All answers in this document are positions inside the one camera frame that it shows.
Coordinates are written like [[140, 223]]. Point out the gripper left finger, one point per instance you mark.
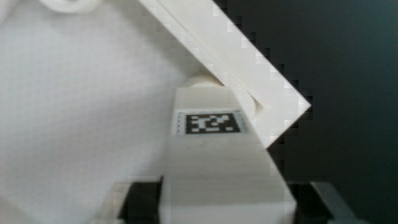
[[131, 203]]

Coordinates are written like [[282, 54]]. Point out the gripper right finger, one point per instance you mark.
[[321, 208]]

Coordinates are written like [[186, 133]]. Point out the white desk leg with tag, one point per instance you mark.
[[222, 186]]

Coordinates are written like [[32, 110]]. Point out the white desk top tray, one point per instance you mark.
[[96, 57]]

